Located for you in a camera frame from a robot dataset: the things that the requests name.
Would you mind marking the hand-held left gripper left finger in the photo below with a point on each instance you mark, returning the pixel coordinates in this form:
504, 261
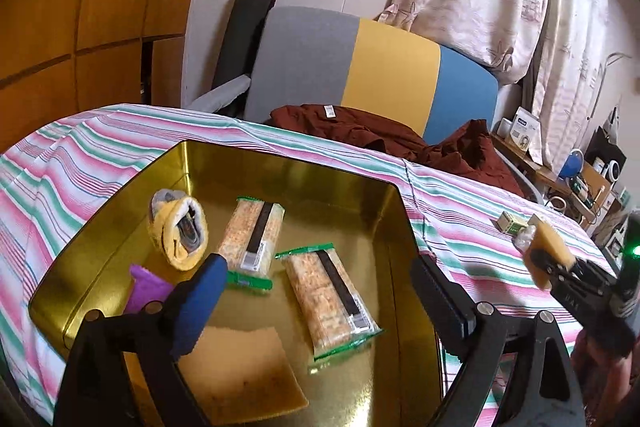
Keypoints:
200, 302

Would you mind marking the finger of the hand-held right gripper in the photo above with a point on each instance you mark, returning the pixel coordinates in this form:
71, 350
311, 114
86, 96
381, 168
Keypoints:
539, 264
587, 268

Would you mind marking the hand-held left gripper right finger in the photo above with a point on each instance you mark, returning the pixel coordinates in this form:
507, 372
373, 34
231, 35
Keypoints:
445, 307

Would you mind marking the clear plastic packet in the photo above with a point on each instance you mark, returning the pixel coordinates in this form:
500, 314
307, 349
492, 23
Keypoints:
524, 238

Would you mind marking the cream cardboard box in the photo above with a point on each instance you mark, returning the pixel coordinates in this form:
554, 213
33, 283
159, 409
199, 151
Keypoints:
537, 219

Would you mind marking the small green box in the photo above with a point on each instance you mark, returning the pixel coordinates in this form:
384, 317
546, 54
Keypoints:
511, 223

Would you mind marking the green edged cracker packet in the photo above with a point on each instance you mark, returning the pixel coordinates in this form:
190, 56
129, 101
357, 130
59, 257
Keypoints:
240, 232
310, 297

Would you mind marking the tan sponge cloth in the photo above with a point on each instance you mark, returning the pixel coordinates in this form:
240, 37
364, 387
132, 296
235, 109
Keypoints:
250, 367

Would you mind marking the gold metal tin box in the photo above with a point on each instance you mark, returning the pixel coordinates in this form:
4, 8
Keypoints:
325, 207

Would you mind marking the person's right forearm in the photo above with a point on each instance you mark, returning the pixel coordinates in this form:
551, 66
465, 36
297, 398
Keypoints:
605, 367

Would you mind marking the white board with black print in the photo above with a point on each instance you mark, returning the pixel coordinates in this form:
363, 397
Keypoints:
616, 237

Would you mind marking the small teal box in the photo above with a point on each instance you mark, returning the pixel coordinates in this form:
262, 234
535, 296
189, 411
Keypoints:
625, 198

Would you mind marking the brown cardboard box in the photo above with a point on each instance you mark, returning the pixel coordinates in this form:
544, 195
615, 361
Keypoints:
590, 179

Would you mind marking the wooden desk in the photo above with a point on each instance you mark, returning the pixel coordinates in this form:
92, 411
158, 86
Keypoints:
530, 167

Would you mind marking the white round device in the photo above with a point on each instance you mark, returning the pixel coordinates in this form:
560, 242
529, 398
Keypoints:
612, 170

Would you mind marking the white milk powder box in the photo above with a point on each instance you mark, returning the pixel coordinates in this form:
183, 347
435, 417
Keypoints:
524, 129

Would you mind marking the white jar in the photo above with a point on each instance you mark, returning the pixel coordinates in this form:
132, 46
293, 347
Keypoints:
506, 128

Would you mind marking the white hanging iron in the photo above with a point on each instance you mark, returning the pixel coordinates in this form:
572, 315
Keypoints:
612, 122

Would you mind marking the pink green striped blanket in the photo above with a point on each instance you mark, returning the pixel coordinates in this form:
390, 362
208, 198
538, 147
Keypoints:
75, 147

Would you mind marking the maroon garment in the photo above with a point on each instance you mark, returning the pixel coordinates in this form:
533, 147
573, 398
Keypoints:
350, 122

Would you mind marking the white foam wrapped tube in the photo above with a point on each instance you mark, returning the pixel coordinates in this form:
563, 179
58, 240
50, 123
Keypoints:
220, 94

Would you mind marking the grey hooked cane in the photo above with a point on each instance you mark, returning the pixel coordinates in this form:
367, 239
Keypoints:
616, 56

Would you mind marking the grey yellow blue headboard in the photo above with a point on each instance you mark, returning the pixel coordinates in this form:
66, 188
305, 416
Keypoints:
390, 72

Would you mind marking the black rolled mat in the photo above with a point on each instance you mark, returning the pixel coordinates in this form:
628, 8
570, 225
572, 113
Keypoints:
245, 32

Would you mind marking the wooden wardrobe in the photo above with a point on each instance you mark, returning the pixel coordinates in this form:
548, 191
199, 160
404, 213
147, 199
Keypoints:
75, 7

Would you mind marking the grey bed frame rail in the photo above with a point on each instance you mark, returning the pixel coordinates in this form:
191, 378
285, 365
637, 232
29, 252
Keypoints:
525, 182

